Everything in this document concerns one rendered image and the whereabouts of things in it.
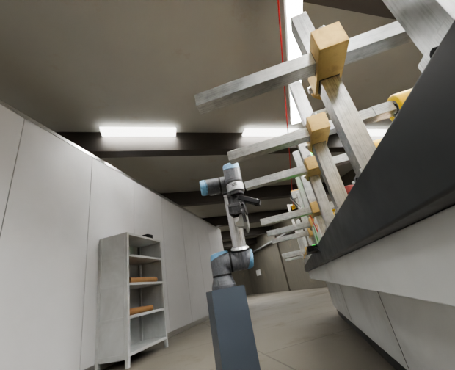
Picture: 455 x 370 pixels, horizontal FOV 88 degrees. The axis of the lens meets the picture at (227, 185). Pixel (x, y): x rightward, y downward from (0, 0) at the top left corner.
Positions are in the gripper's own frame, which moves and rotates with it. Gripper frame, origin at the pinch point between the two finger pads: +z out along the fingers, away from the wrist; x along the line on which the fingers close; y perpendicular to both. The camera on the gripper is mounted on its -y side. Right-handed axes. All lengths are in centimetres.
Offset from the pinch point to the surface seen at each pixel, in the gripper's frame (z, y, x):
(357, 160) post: 9, -31, 73
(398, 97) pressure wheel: -12, -53, 54
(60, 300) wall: 2, 235, -112
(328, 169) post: -1, -32, 48
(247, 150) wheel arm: -12, -12, 51
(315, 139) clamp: -9, -32, 50
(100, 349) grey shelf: 61, 228, -164
